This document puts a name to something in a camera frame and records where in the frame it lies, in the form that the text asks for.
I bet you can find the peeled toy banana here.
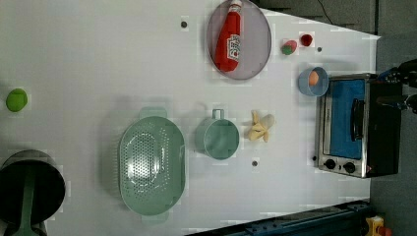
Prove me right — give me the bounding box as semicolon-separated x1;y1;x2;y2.
247;110;275;143

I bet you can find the silver black toaster oven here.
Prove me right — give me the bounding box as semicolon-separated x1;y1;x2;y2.
317;74;402;178

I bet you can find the green measuring cup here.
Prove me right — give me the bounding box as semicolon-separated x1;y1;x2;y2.
195;109;240;160

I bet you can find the green colander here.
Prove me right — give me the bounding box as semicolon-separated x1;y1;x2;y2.
118;107;186;224

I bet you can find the red ketchup bottle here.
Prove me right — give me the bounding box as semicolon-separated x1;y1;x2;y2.
214;0;243;72

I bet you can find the grey round plate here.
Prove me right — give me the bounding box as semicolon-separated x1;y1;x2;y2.
206;0;271;80

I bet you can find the blue bowl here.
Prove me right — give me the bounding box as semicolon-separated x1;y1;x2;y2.
298;67;329;96

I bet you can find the red green toy fruit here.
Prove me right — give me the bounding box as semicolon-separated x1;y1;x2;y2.
281;40;298;55

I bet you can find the orange egg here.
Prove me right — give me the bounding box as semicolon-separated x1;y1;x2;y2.
309;71;320;86

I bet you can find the black pot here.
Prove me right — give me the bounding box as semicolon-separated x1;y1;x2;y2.
0;149;66;236

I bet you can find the green lime toy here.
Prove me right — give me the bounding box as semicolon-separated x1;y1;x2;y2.
6;88;29;112

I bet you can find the yellow red button box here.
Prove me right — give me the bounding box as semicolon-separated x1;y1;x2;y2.
366;216;392;236

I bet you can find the black cable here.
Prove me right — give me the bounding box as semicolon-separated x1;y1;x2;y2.
316;0;334;25

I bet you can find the blue metal frame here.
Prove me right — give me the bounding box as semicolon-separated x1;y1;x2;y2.
187;201;375;236

